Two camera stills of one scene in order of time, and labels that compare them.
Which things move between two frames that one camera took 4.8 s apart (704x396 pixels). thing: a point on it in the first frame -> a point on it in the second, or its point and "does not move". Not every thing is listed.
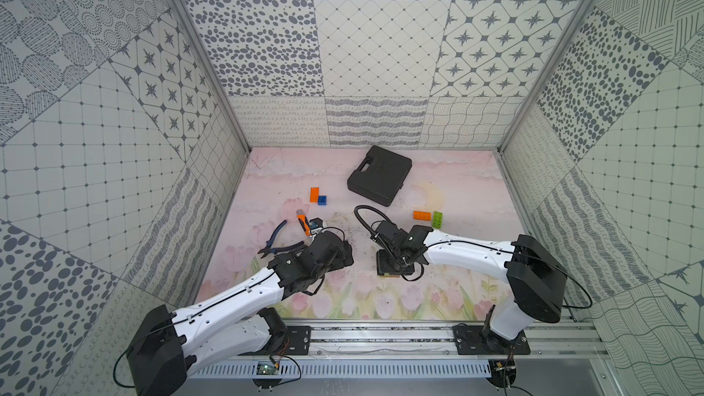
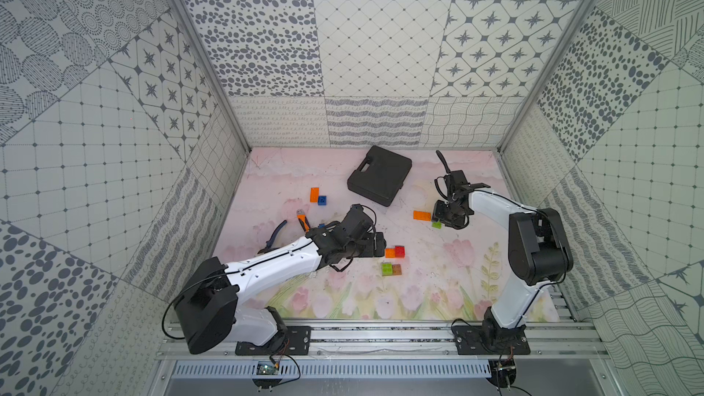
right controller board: (502, 372) does not move
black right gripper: (383, 268) -> (439, 214)
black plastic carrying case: (380, 175) does not move
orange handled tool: (304, 224) does not move
